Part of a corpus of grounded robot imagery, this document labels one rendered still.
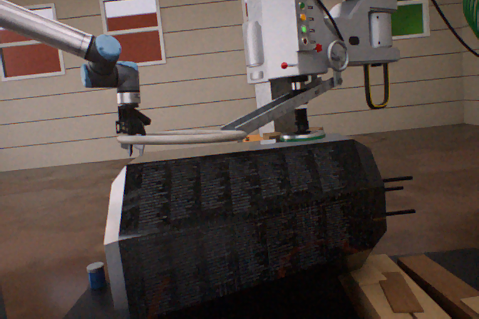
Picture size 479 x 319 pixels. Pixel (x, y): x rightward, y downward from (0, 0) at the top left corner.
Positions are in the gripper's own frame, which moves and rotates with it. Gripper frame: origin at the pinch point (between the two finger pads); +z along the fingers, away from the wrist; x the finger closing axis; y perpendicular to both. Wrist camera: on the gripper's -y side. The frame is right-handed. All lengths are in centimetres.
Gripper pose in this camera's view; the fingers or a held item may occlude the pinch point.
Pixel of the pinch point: (136, 153)
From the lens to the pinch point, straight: 157.3
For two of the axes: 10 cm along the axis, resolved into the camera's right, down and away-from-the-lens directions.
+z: 0.5, 9.9, 0.9
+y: -3.9, 1.0, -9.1
